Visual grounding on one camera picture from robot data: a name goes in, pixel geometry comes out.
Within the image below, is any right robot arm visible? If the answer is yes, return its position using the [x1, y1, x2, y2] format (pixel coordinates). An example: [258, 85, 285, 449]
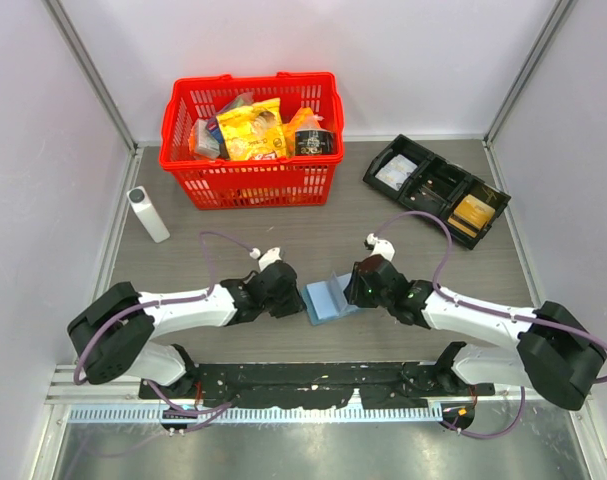
[344, 254, 607, 411]

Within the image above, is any black round tin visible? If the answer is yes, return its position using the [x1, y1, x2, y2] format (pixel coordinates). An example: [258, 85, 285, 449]
[294, 129, 335, 156]

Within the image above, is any yellow chips bag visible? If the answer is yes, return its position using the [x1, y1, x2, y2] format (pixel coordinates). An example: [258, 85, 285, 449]
[217, 98, 287, 161]

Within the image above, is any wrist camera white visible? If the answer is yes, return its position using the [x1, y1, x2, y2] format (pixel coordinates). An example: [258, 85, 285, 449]
[364, 233, 395, 261]
[249, 247, 282, 271]

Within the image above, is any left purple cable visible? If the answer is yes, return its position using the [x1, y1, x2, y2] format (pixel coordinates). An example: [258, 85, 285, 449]
[72, 230, 259, 434]

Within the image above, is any blue card holder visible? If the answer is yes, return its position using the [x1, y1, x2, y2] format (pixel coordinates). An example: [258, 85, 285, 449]
[301, 273, 360, 326]

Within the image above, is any red plastic shopping basket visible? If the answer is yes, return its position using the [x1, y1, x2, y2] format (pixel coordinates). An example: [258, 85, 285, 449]
[159, 72, 344, 210]

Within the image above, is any orange snack bag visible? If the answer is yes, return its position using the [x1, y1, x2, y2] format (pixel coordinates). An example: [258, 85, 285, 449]
[283, 107, 322, 150]

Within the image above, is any grey small box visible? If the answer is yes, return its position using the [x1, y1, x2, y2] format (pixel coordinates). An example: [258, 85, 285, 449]
[188, 119, 220, 159]

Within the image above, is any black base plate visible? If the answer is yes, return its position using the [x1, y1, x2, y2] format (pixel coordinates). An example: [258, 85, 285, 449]
[161, 362, 495, 410]

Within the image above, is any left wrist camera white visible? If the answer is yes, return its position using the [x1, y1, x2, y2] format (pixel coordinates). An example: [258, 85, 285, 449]
[249, 247, 282, 271]

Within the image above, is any gold cards stack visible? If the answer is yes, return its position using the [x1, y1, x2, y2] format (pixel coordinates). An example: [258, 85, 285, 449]
[447, 195, 495, 238]

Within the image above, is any white cards stack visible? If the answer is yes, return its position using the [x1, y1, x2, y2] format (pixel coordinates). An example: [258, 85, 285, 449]
[375, 155, 418, 191]

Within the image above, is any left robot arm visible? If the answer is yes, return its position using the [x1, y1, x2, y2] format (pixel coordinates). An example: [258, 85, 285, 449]
[67, 260, 306, 398]

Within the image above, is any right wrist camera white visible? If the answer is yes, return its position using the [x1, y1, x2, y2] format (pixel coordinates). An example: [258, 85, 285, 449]
[364, 233, 395, 261]

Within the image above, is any black three-compartment tray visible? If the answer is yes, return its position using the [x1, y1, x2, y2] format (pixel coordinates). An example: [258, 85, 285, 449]
[363, 135, 511, 250]

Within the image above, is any white bottle grey cap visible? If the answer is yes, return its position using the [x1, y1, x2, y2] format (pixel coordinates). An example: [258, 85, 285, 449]
[127, 186, 170, 243]

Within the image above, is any slotted cable duct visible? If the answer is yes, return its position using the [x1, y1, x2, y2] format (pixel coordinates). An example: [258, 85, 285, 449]
[68, 403, 443, 426]

